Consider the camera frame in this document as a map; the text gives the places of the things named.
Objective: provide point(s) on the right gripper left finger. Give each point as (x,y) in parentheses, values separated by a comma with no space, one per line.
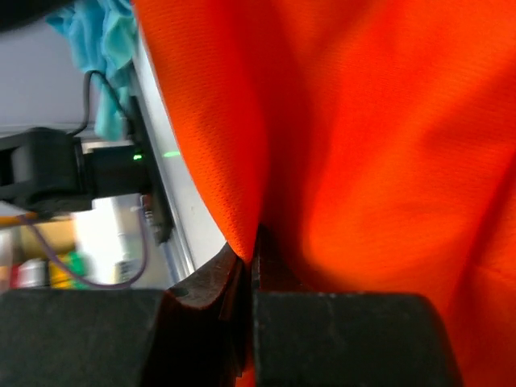
(207,310)

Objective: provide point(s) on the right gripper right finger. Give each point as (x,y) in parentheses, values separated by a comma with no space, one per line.
(276,302)

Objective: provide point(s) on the orange t shirt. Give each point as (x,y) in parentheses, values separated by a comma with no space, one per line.
(374,139)

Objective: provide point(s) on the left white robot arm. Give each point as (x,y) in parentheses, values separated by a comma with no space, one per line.
(46,171)

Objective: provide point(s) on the teal t shirt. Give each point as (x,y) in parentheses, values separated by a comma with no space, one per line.
(102,36)

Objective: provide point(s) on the front aluminium rail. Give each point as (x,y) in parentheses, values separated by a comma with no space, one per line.
(195,237)

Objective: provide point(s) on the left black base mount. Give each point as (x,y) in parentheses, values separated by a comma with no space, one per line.
(156,203)

